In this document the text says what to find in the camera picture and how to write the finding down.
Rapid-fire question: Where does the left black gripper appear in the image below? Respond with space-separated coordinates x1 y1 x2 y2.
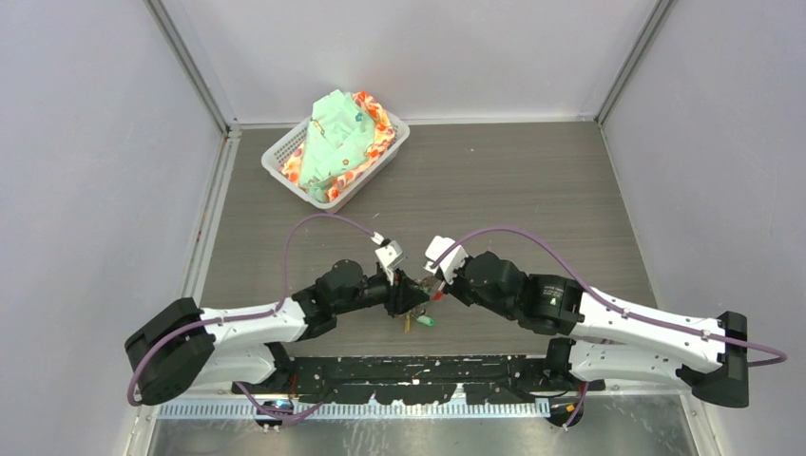
334 265 428 316

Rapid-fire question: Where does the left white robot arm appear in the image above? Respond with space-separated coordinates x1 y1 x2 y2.
125 260 430 406

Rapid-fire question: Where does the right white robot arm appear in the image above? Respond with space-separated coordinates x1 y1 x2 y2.
425 249 749 409

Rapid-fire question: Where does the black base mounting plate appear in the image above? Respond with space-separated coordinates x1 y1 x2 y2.
227 354 582 405

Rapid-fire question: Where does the orange floral cloth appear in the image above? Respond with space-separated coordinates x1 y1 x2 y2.
281 91 395 203

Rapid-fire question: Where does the green floral cloth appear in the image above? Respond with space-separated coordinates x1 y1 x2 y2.
298 89 375 189

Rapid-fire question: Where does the white plastic basket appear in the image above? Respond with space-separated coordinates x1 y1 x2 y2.
261 113 411 214

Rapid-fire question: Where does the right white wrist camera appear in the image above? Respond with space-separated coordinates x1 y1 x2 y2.
424 236 470 284

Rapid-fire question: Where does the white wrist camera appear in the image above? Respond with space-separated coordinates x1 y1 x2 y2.
424 236 470 284
371 232 405 285

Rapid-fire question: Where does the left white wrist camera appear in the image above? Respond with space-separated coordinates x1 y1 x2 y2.
371 232 405 285

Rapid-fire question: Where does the white slotted cable duct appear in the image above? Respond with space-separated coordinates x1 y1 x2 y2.
156 397 550 420

